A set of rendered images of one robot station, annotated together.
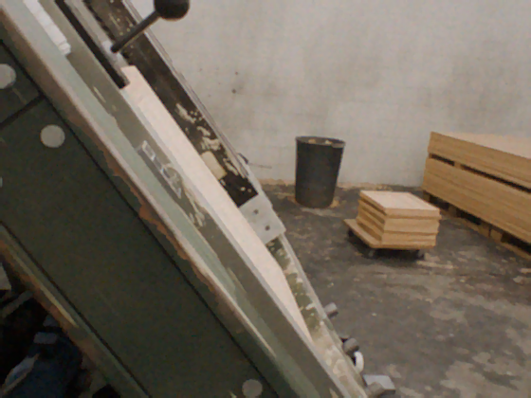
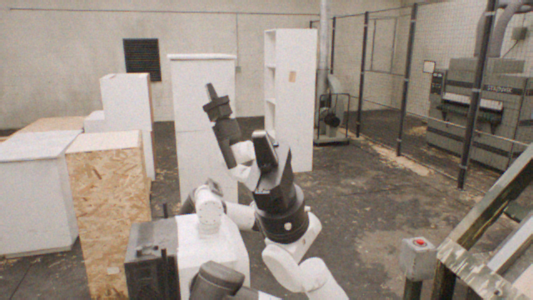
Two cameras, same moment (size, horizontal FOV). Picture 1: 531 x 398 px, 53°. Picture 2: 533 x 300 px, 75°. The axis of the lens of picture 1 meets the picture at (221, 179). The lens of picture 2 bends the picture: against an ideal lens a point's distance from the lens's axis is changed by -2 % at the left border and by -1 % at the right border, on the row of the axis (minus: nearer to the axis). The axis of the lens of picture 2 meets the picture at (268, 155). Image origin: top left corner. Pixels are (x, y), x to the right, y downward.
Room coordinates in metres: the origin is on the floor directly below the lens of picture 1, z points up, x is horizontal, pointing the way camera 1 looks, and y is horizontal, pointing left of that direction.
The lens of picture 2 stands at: (1.82, -1.34, 1.84)
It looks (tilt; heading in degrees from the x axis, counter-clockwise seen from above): 18 degrees down; 173
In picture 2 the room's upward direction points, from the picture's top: straight up
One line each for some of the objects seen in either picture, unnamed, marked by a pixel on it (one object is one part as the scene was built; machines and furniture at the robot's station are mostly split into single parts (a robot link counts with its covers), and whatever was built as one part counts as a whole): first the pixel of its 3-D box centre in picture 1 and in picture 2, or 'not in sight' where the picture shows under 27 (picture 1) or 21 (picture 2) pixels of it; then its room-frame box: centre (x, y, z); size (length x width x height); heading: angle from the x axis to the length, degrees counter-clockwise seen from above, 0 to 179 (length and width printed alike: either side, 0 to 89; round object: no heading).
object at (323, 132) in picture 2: not in sight; (321, 84); (-5.03, 0.53, 1.10); 1.37 x 0.70 x 2.20; 8
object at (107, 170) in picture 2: not in sight; (119, 224); (-0.51, -2.13, 0.63); 0.50 x 0.42 x 1.25; 11
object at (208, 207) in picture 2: not in sight; (208, 207); (0.98, -1.40, 1.44); 0.10 x 0.07 x 0.09; 8
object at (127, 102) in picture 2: not in sight; (129, 101); (-3.36, -2.71, 1.08); 0.80 x 0.59 x 0.72; 8
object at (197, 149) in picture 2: not in sight; (202, 140); (-1.83, -1.60, 0.88); 0.90 x 0.60 x 1.75; 8
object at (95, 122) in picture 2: not in sight; (102, 135); (-4.33, -3.49, 0.36); 0.90 x 0.35 x 0.72; 8
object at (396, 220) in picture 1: (387, 223); not in sight; (4.04, -1.33, 0.20); 0.61 x 0.53 x 0.40; 8
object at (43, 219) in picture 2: not in sight; (44, 188); (-1.65, -3.19, 0.48); 1.00 x 0.64 x 0.95; 8
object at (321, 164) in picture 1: (317, 171); not in sight; (5.29, -0.95, 0.33); 0.52 x 0.51 x 0.65; 8
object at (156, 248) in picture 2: not in sight; (190, 275); (0.98, -1.46, 1.23); 0.34 x 0.30 x 0.36; 8
